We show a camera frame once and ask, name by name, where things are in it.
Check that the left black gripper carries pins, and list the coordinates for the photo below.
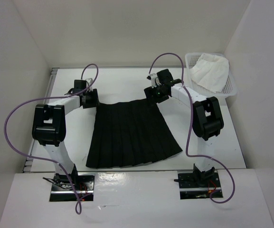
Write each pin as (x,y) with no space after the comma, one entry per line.
(95,100)

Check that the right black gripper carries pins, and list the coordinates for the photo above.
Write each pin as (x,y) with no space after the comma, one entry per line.
(150,91)

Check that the black skirt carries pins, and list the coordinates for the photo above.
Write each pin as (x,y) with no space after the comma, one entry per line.
(129,134)

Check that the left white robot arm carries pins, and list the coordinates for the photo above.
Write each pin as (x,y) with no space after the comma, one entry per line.
(70,102)

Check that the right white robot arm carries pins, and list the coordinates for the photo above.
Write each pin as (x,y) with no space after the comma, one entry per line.
(207,119)

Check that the white skirt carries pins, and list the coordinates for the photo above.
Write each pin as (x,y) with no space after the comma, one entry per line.
(210,72)

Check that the white plastic basket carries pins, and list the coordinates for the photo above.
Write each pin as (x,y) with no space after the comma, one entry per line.
(230,88)

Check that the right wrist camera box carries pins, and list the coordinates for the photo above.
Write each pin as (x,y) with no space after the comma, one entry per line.
(154,80)

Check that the aluminium table edge rail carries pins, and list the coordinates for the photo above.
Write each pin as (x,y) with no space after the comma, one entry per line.
(46,129)

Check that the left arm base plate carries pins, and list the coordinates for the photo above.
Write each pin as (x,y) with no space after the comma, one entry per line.
(62,191)

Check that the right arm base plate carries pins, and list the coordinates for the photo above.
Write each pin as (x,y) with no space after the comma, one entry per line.
(189,189)

